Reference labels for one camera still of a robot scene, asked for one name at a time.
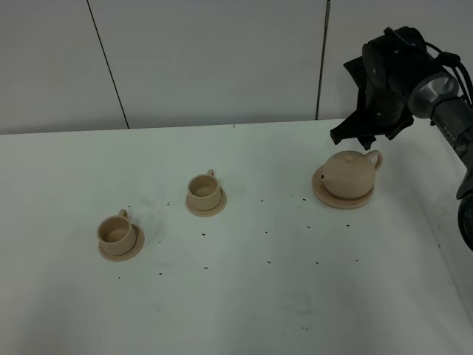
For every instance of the brown near teacup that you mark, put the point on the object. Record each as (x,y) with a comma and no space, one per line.
(116,235)

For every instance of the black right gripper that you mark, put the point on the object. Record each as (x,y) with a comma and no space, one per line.
(389,74)

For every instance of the brown near cup saucer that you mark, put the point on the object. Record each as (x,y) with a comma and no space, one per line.
(134,250)

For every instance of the brown far cup saucer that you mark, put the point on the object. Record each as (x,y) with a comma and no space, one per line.
(211,212)

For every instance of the brown cup saucer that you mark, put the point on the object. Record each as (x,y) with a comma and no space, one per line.
(211,212)
(134,250)

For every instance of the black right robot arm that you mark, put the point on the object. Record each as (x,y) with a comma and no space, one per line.
(447,102)

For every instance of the brown far teacup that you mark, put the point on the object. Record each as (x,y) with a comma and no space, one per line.
(204,192)

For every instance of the brown teapot saucer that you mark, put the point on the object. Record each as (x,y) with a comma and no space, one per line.
(336,202)

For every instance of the brown teacup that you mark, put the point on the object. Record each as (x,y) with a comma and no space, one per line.
(204,192)
(116,235)

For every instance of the brown teapot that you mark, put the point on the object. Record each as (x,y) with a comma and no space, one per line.
(350,174)

